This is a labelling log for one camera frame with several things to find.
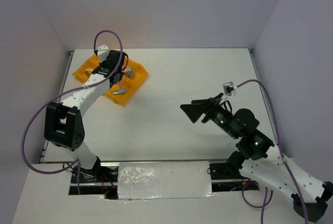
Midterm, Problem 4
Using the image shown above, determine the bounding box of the jar of paper clips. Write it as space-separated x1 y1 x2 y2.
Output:
124 68 134 79

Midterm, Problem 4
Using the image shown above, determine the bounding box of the silver foil covered plate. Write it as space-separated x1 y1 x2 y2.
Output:
117 161 214 200

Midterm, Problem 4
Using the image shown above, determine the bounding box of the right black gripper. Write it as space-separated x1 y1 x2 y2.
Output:
178 92 238 138

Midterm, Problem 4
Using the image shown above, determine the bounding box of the yellow compartment tray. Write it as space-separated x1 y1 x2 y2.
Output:
72 55 148 106

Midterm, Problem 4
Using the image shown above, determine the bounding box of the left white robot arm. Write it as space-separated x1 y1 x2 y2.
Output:
44 45 128 182

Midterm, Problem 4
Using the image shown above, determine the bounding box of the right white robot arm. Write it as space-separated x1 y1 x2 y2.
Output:
180 96 332 222

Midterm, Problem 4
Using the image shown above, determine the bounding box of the clear tape roll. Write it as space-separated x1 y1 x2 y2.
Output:
84 68 93 77

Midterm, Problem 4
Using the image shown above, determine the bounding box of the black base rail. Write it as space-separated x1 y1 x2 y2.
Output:
68 161 259 200

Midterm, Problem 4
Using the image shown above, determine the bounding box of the blue highlighter pen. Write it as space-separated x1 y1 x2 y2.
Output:
112 88 127 95

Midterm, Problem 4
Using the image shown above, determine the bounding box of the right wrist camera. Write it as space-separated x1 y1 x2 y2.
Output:
223 82 237 98

